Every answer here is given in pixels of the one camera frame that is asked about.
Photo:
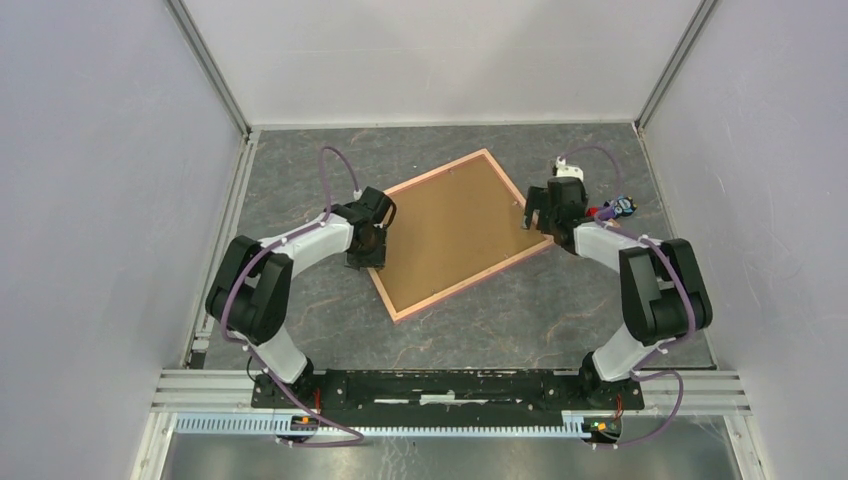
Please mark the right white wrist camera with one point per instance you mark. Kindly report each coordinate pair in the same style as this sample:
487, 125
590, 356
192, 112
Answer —
563, 169

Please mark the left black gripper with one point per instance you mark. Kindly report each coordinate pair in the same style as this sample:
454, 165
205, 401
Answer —
375, 260

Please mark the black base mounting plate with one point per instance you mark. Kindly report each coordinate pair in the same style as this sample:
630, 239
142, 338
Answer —
460, 398

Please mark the aluminium rail frame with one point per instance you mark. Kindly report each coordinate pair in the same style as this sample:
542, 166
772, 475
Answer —
685, 416

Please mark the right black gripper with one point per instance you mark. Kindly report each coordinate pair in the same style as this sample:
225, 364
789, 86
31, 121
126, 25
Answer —
537, 199

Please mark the brown cardboard backing board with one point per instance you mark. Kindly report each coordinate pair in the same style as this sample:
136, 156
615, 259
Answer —
457, 232

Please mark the blue owl toy block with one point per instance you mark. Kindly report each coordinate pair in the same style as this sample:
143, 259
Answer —
622, 206

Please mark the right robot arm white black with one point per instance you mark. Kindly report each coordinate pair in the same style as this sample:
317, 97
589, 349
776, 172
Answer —
664, 300

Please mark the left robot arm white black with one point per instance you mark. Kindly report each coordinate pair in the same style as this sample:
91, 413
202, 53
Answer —
250, 292

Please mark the pink wooden picture frame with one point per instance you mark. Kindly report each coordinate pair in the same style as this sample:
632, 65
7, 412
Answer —
450, 295

